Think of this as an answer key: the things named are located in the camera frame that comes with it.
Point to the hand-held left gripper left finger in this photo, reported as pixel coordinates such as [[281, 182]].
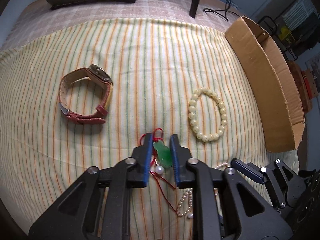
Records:
[[147, 156]]

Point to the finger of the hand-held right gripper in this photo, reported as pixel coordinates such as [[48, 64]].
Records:
[[247, 170]]

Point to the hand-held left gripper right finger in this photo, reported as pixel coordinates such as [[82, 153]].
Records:
[[175, 161]]

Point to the single pearl pendant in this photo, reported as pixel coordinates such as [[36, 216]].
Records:
[[159, 169]]

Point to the cardboard box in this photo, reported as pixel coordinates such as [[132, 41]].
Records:
[[262, 80]]

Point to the orange cloth covered table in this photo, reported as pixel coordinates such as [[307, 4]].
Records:
[[298, 80]]

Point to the red wooden box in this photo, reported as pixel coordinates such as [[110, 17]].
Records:
[[311, 83]]

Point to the yellow box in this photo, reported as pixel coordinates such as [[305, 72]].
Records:
[[284, 33]]

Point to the checked pink blanket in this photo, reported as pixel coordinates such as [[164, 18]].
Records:
[[100, 12]]

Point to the white striped towel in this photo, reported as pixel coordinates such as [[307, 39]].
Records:
[[297, 12]]

